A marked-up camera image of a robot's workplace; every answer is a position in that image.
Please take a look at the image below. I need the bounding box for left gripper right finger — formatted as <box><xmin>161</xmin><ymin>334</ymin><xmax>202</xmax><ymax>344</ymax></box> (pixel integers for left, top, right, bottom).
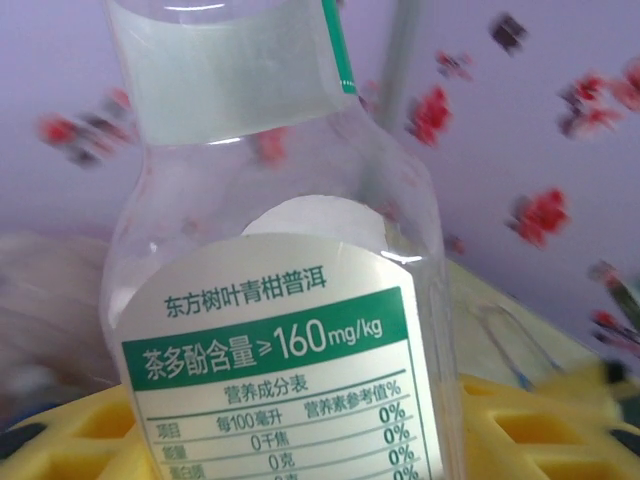
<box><xmin>457</xmin><ymin>358</ymin><xmax>640</xmax><ymax>480</ymax></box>

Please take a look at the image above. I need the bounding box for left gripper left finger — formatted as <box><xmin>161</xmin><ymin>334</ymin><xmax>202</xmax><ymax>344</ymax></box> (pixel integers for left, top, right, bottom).
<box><xmin>0</xmin><ymin>382</ymin><xmax>151</xmax><ymax>480</ymax></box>

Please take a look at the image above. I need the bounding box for clear bottle green neck band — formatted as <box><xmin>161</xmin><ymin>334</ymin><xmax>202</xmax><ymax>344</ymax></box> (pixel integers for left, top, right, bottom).
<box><xmin>97</xmin><ymin>0</ymin><xmax>464</xmax><ymax>480</ymax></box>

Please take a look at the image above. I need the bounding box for aluminium frame post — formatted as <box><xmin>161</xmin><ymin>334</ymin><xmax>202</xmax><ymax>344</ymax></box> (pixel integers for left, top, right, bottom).
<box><xmin>377</xmin><ymin>0</ymin><xmax>419</xmax><ymax>131</ymax></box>

